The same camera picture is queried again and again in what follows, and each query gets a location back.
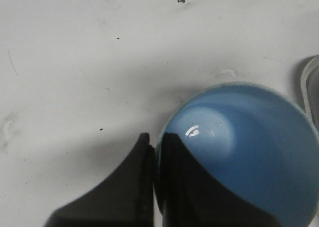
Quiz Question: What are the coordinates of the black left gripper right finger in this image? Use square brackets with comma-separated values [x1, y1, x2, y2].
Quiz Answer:
[158, 133, 281, 227]

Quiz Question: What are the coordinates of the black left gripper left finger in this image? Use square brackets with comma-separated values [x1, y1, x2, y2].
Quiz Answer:
[45, 133, 154, 227]

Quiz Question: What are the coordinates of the light blue plastic cup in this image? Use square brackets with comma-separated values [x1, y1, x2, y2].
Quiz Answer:
[155, 83, 319, 227]

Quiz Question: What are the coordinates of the silver electronic kitchen scale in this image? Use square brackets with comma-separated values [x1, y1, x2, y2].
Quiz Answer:
[300, 56, 319, 130]

